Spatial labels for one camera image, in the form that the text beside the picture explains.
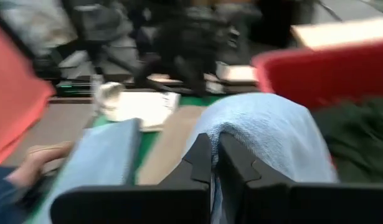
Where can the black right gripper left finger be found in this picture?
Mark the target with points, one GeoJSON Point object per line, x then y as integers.
{"type": "Point", "coordinates": [141, 205]}

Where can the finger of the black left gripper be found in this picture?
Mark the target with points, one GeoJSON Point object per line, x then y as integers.
{"type": "Point", "coordinates": [149, 73]}
{"type": "Point", "coordinates": [191, 76]}

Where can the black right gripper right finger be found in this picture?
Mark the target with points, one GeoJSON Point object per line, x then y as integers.
{"type": "Point", "coordinates": [303, 205]}

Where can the light blue towel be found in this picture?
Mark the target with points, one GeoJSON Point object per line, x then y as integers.
{"type": "Point", "coordinates": [266, 133]}

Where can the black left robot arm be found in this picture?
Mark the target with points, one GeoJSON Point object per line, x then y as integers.
{"type": "Point", "coordinates": [101, 25]}

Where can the red plastic laundry bin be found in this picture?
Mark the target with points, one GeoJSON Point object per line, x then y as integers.
{"type": "Point", "coordinates": [328, 71]}

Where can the white canvas tote bag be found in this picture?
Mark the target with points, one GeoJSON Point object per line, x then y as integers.
{"type": "Point", "coordinates": [141, 107]}

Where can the dark green garment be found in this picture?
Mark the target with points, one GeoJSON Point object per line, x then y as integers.
{"type": "Point", "coordinates": [359, 140]}

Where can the orange red fabric panel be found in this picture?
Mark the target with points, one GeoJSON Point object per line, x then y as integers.
{"type": "Point", "coordinates": [17, 93]}

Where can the light wooden table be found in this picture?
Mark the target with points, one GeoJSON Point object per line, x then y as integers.
{"type": "Point", "coordinates": [340, 32]}

